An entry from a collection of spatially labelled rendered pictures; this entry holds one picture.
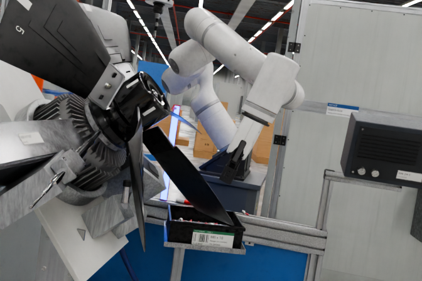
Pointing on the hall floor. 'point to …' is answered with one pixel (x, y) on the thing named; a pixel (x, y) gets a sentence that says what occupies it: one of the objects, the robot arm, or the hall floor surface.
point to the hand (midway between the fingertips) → (228, 174)
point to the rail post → (314, 267)
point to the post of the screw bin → (177, 264)
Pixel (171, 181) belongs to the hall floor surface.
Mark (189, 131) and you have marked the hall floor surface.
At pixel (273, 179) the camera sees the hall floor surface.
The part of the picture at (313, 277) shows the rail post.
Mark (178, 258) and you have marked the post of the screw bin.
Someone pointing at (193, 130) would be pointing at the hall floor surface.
